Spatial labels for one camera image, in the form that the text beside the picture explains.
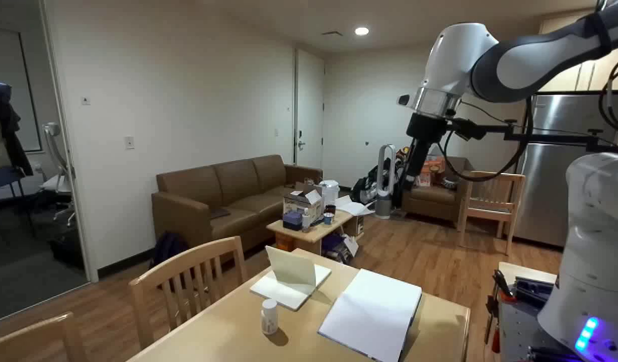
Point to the dark blue backpack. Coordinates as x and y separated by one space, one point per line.
167 246

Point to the ceiling light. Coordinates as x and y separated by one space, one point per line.
360 30

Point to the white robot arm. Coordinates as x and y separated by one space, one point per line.
581 308

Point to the wooden chair near corner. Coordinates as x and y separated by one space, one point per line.
35 336

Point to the wooden side cart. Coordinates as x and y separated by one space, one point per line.
512 325

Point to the wooden coffee table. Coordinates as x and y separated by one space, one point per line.
310 239

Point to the white tower fan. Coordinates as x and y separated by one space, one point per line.
384 180

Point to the stainless steel refrigerator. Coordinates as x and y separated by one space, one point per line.
544 209

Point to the wooden dining chair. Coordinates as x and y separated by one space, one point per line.
188 283

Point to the white door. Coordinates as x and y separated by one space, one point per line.
309 108

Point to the box on coffee table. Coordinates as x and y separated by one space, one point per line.
300 209

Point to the brown leather sofa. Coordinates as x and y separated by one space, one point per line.
235 197

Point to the brown armchair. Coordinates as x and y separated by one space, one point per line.
436 189

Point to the white pill bottle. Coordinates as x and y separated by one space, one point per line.
267 316

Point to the wooden chair in background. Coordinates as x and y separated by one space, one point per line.
493 197

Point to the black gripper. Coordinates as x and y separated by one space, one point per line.
422 130

